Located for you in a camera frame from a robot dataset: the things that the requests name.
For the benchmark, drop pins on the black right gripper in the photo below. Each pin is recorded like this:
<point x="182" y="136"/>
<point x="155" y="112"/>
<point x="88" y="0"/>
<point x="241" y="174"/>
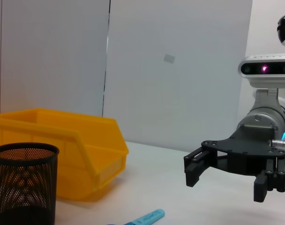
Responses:
<point x="245" y="150"/>

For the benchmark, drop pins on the blue scissors with sheath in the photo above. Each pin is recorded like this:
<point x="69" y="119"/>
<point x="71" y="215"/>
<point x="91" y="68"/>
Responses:
<point x="147" y="218"/>

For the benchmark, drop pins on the black mesh pen holder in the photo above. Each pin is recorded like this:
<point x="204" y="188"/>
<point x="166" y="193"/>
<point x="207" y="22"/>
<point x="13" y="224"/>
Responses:
<point x="25" y="187"/>

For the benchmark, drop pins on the grey tape patch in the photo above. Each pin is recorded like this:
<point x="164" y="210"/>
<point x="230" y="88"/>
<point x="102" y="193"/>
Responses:
<point x="169" y="58"/>

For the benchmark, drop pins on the yellow plastic storage bin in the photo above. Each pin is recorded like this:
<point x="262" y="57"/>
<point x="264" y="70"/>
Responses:
<point x="86" y="131"/>

